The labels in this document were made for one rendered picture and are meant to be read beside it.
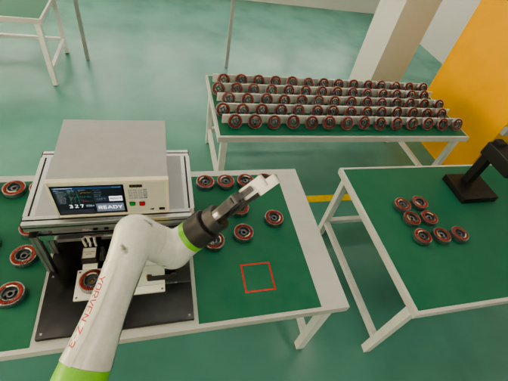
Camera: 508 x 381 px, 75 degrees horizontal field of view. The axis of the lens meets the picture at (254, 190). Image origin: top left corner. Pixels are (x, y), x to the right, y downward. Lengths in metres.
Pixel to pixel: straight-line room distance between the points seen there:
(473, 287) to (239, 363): 1.47
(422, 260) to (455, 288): 0.22
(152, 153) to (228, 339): 1.43
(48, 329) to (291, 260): 1.16
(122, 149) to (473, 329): 2.80
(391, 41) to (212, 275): 3.70
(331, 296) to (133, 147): 1.20
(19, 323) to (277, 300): 1.13
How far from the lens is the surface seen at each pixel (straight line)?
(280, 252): 1.88
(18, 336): 1.77
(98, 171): 1.42
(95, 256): 1.65
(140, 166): 1.41
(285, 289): 1.78
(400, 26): 4.63
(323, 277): 1.88
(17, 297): 1.81
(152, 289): 1.69
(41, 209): 1.62
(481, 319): 3.34
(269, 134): 2.59
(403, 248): 2.23
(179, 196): 1.56
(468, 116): 4.28
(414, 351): 2.86
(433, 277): 2.21
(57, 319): 1.73
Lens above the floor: 2.29
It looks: 46 degrees down
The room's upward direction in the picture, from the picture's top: 13 degrees clockwise
